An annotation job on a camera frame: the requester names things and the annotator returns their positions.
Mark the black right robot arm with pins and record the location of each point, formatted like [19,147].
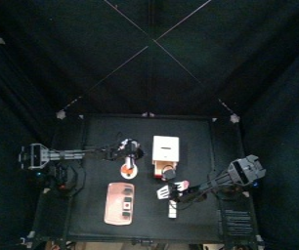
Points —
[238,172]

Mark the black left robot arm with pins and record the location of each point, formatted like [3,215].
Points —
[64,154]

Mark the pink toy food piece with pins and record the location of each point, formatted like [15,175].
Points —
[182,185]

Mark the dark sushi piece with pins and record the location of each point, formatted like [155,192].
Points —
[128,192]

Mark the green sushi piece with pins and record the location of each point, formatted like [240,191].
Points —
[128,199]

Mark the white red sushi piece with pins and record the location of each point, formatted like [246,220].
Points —
[127,206]

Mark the dark green sushi roll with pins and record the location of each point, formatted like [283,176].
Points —
[125,214]

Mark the pink oblong plate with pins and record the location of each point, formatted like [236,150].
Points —
[113,205]

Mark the orange white oval toy dish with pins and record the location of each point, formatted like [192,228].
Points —
[128,172]

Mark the white toy toaster box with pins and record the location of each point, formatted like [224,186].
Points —
[166,149]

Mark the white text label sticker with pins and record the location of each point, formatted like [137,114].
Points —
[238,223]

